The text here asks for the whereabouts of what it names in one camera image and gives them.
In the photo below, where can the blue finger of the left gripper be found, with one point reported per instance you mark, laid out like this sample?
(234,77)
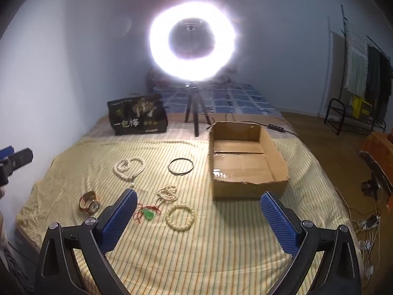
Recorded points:
(6,152)
(19,159)

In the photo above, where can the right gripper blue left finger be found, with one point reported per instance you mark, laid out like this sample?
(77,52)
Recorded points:
(58,271)

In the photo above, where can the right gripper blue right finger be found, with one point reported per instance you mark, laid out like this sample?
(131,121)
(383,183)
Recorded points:
(338,271)

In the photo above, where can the red strap wristwatch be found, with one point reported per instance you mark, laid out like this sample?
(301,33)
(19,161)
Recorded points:
(89,203)

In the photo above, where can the dark thin bangle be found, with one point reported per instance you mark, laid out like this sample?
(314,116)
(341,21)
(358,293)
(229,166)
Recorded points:
(180,166)

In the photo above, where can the orange cardboard box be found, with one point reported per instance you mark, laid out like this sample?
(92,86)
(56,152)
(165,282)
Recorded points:
(378,149)

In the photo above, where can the black gift bag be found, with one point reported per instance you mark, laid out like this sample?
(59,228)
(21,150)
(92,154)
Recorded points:
(138,115)

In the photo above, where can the open cardboard box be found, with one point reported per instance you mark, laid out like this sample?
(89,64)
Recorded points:
(244,162)

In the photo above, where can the plaid beige bed sheet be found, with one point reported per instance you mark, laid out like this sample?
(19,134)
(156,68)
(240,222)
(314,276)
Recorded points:
(175,128)

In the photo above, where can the yellow box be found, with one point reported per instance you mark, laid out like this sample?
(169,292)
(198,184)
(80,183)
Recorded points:
(361,109)

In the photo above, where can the black metal clothes rack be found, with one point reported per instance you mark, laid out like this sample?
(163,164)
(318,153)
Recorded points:
(338,103)

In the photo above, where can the black tripod stand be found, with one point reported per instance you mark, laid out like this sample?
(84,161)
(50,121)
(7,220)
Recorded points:
(195,101)

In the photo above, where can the blue patterned blanket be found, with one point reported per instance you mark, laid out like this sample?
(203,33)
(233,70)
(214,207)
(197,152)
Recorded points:
(237,98)

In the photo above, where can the hanging dark clothes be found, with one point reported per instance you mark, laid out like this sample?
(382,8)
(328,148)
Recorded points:
(378,83)

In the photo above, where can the hanging white striped cloth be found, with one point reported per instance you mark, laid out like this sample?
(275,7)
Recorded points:
(356,60)

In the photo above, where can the bright ring light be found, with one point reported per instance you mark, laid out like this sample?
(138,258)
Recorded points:
(192,41)

